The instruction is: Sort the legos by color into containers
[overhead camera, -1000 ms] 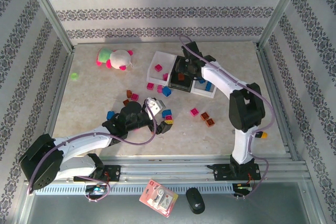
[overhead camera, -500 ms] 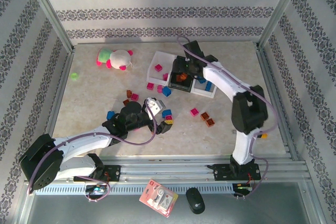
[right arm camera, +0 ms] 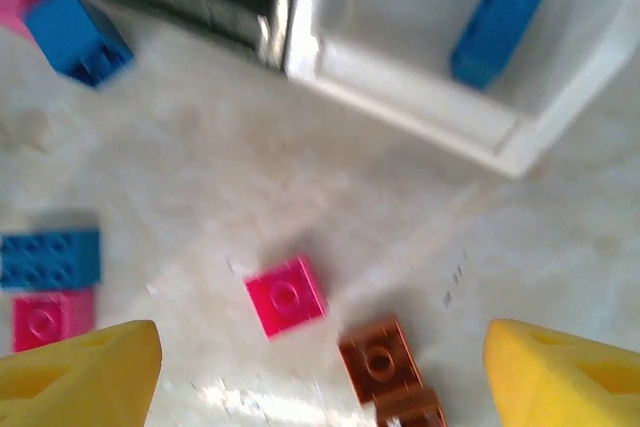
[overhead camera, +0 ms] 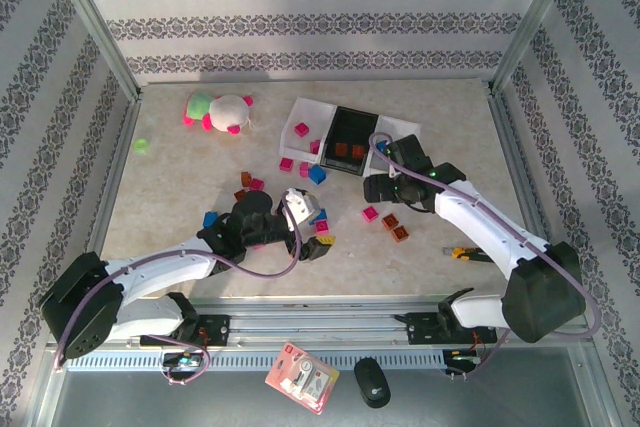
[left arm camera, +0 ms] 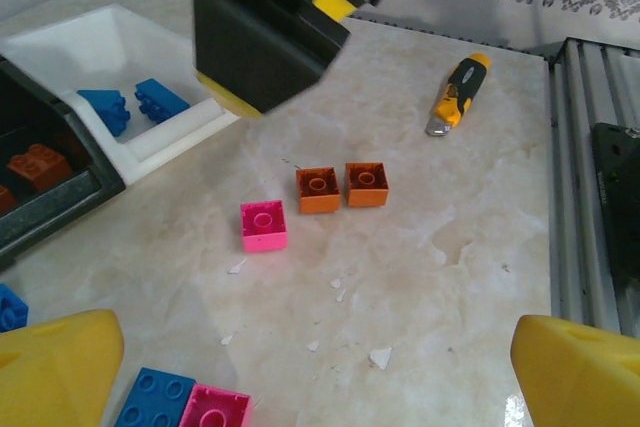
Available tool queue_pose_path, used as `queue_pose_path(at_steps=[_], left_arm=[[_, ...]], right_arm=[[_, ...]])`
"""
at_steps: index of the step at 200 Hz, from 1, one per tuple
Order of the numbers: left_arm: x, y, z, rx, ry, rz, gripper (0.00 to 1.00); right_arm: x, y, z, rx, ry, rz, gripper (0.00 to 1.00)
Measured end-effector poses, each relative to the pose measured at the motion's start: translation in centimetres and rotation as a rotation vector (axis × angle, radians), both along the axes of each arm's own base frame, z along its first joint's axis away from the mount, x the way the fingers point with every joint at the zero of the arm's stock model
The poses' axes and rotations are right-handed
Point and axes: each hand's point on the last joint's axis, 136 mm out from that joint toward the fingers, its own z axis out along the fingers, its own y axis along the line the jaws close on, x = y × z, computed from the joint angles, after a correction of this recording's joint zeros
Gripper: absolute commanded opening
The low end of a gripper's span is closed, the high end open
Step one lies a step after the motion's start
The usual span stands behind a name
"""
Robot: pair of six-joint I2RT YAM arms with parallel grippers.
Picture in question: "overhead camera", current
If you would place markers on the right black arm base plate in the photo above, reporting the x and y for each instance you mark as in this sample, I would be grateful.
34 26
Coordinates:
422 327

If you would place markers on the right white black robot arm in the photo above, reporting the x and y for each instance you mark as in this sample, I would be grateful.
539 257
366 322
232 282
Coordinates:
542 292

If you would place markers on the right aluminium table side rail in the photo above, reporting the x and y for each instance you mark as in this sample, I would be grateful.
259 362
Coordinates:
513 147

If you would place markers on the aluminium table side rail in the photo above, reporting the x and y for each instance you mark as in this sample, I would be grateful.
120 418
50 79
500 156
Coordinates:
513 147
114 172

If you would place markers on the blue lego brick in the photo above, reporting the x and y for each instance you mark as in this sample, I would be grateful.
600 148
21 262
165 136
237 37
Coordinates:
322 217
382 146
318 174
210 219

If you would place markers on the white pink green plush toy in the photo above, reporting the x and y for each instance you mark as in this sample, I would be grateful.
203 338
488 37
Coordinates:
227 112

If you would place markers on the small circuit board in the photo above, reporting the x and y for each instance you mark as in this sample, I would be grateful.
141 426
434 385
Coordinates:
462 358
180 360

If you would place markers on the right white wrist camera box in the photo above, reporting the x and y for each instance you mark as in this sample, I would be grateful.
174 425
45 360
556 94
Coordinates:
394 173

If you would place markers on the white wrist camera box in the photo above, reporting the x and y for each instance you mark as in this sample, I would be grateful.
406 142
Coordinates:
394 173
300 204

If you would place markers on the right small circuit board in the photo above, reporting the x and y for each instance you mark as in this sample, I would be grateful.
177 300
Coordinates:
462 358

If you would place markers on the small green ball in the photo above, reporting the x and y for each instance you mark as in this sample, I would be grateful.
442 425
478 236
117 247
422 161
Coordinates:
142 145

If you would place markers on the left small circuit board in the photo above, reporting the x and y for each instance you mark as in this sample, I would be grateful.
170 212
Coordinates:
180 360

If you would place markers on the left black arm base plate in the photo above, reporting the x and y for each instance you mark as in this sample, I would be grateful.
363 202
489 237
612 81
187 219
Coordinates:
215 329

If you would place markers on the left aluminium frame post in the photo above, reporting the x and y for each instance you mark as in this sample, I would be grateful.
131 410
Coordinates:
95 22

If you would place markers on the red blister pack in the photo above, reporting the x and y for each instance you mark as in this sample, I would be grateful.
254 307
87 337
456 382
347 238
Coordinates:
301 377

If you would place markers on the left aluminium table side rail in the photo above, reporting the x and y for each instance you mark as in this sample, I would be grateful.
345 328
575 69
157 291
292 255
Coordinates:
114 172

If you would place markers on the black plastic bin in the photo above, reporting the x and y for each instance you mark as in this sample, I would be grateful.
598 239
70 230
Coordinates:
350 127

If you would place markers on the aluminium mounting rail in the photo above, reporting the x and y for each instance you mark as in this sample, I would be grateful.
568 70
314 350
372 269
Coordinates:
310 319

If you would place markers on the right aluminium frame post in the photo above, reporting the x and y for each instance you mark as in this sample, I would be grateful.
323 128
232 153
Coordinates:
531 22

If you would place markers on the white plastic bin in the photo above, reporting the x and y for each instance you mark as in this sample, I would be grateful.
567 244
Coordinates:
395 126
310 114

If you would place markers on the black computer mouse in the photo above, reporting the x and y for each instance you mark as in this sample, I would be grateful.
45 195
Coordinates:
372 382

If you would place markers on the aluminium frame post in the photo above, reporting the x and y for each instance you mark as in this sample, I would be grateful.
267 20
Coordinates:
95 22
531 22

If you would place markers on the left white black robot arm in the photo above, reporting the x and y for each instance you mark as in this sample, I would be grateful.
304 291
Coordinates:
80 307

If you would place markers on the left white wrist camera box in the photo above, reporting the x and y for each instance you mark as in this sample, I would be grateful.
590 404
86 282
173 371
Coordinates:
300 204

